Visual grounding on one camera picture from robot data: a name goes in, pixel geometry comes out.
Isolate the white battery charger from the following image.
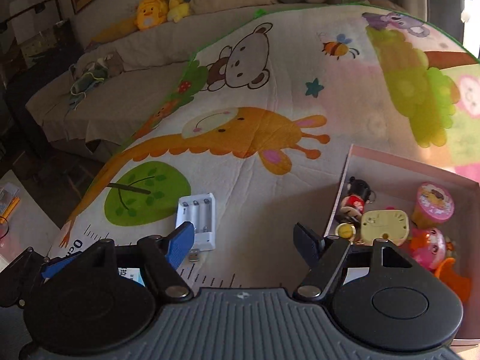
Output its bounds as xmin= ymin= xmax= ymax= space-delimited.
xmin=176 ymin=193 xmax=216 ymax=252

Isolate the orange translucent toy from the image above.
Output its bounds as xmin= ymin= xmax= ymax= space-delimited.
xmin=434 ymin=258 xmax=472 ymax=303

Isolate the blue white tissue pack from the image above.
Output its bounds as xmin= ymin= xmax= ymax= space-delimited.
xmin=118 ymin=267 xmax=145 ymax=286

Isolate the small usb dongle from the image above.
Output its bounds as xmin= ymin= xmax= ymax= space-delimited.
xmin=188 ymin=249 xmax=200 ymax=263

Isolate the black-haired doll figure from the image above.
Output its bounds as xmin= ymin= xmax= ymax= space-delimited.
xmin=335 ymin=176 xmax=376 ymax=227

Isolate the cream yellow toy case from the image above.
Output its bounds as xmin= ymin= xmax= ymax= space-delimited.
xmin=360 ymin=210 xmax=409 ymax=246

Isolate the pink fish toy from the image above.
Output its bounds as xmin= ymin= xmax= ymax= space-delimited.
xmin=408 ymin=228 xmax=456 ymax=272

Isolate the pink cardboard box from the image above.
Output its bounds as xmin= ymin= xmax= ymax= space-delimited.
xmin=332 ymin=145 xmax=479 ymax=346

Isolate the pink lidded cup toy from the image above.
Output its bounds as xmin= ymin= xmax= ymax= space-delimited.
xmin=411 ymin=182 xmax=455 ymax=229

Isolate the cartoon play mat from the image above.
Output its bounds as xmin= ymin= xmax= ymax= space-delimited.
xmin=49 ymin=4 xmax=479 ymax=288

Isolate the beige covered sofa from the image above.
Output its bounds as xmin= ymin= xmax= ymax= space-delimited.
xmin=27 ymin=4 xmax=448 ymax=159

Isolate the green crumpled cloth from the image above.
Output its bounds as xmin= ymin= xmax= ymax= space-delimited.
xmin=68 ymin=52 xmax=124 ymax=111

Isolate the yellow duck plush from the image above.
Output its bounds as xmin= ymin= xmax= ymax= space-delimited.
xmin=135 ymin=0 xmax=168 ymax=31

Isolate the small yellow plush toy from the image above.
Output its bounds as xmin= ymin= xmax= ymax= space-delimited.
xmin=161 ymin=0 xmax=191 ymax=23

